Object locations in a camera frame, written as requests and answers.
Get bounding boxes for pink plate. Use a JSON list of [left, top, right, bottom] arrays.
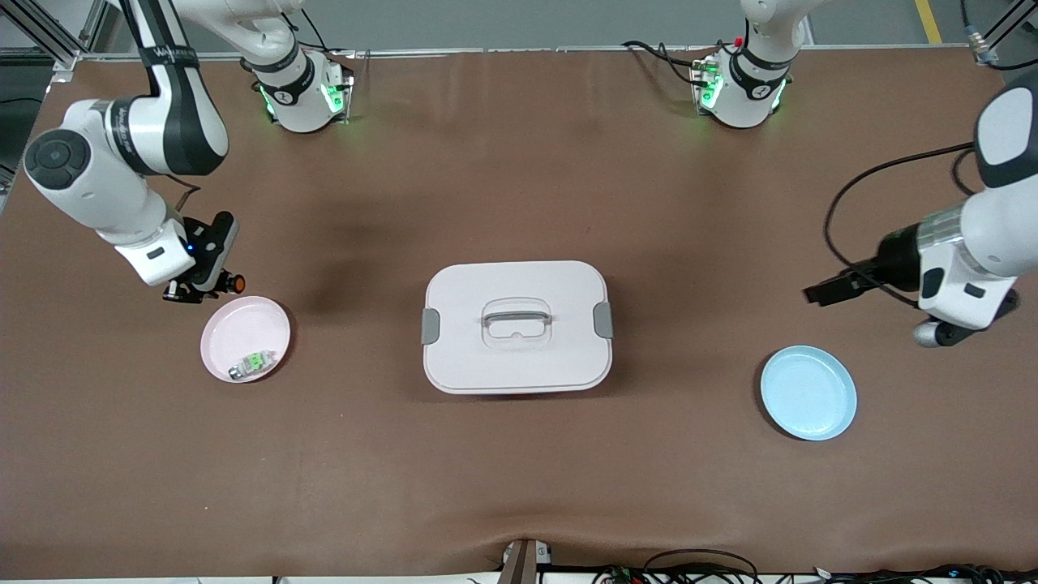
[[199, 295, 293, 384]]

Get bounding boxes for light blue plate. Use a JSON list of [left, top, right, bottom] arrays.
[[760, 345, 859, 442]]

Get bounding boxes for white lidded storage box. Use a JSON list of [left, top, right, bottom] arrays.
[[420, 260, 615, 396]]

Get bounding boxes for brown table mat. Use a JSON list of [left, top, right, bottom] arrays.
[[0, 47, 1038, 581]]

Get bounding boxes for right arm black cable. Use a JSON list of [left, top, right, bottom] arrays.
[[162, 174, 202, 216]]

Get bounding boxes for green push-button switch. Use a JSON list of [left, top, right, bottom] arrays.
[[227, 349, 277, 380]]

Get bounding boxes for aluminium frame profile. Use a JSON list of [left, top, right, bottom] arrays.
[[0, 0, 114, 82], [961, 0, 1038, 70]]

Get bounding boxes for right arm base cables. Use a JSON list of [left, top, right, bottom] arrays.
[[280, 8, 358, 62]]

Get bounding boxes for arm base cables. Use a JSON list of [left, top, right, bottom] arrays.
[[623, 39, 714, 86], [280, 8, 358, 62]]

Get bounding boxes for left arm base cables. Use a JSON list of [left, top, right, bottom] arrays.
[[623, 39, 714, 86]]

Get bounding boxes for black cable bundle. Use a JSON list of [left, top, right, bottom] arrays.
[[592, 550, 1038, 584]]

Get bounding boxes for metal table edge bracket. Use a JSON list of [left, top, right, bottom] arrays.
[[496, 538, 554, 584]]

